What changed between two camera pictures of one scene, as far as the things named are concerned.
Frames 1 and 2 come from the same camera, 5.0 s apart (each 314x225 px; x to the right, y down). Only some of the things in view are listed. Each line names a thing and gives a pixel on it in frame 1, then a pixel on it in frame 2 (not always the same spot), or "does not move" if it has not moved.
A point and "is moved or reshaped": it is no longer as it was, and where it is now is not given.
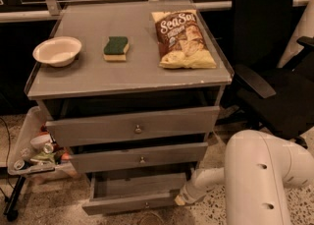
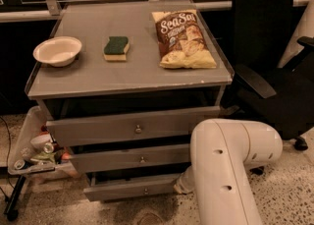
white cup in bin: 41,141 does not move
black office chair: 268,93 does not move
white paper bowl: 57,51 does not move
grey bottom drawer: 132,191 is moved or reshaped
